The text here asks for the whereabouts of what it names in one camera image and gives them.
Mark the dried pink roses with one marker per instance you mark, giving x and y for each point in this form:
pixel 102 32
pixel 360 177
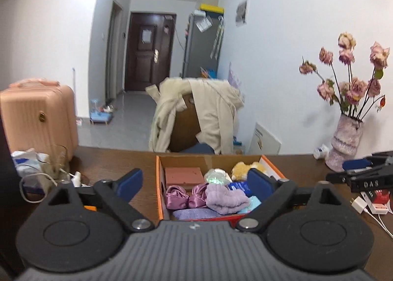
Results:
pixel 353 84

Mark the beige coat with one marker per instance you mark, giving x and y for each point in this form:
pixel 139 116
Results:
pixel 211 112

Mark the iridescent bath ball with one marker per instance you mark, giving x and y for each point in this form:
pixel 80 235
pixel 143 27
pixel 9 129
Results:
pixel 218 176

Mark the grey refrigerator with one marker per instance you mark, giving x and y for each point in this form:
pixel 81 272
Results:
pixel 199 50

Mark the drinking glass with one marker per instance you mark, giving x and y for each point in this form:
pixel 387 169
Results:
pixel 60 158

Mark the yellow box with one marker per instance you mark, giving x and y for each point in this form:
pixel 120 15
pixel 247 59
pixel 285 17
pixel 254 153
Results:
pixel 211 8

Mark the wall poster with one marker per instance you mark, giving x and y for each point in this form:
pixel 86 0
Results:
pixel 241 13

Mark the pink suitcase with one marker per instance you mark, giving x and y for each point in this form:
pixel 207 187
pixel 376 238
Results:
pixel 36 115

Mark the red cardboard box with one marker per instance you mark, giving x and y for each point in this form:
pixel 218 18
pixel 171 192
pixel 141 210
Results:
pixel 159 188

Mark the white charger plug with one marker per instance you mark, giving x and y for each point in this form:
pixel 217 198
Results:
pixel 359 205

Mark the hanging folded umbrella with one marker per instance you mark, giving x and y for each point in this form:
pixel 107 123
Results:
pixel 218 38

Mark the pink cleaning sponge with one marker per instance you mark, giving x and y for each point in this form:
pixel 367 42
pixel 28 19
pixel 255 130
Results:
pixel 184 176

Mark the white power adapter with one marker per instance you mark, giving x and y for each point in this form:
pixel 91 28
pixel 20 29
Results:
pixel 76 179

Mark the small blue stool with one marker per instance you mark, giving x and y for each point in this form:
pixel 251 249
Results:
pixel 99 116

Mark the small red box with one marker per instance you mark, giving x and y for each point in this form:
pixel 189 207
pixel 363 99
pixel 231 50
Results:
pixel 382 198

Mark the dark brown door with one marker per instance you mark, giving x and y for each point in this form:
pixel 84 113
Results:
pixel 149 62

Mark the clear pouch on refrigerator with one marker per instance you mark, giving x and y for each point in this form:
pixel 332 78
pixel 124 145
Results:
pixel 204 23

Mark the purple knit cloth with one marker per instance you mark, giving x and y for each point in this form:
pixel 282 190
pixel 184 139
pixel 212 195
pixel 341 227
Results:
pixel 196 214

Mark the small white box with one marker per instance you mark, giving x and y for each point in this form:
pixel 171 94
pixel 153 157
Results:
pixel 377 208

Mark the purple fluffy headband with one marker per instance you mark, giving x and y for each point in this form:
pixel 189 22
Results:
pixel 225 199

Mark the small white bottle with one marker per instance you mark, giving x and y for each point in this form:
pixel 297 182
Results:
pixel 321 152

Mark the yellow plush sheep toy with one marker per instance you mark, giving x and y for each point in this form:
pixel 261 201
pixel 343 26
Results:
pixel 242 170

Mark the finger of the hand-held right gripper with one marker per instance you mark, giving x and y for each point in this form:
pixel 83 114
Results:
pixel 356 164
pixel 337 177

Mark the white flat board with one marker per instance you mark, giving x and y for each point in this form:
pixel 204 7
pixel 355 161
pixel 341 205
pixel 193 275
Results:
pixel 267 142

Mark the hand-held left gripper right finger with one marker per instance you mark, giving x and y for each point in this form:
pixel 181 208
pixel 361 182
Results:
pixel 259 184

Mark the brown chair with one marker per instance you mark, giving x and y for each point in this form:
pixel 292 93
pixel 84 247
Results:
pixel 184 127

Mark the pink textured vase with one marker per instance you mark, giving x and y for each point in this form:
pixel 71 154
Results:
pixel 345 142

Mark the blue tissue packet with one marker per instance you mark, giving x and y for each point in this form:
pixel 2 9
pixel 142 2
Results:
pixel 239 187

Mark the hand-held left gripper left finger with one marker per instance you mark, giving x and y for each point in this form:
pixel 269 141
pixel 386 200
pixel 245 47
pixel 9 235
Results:
pixel 130 182

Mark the pink satin scrunchie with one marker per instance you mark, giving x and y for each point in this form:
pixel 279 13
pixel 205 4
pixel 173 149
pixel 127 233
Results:
pixel 176 198
pixel 199 195

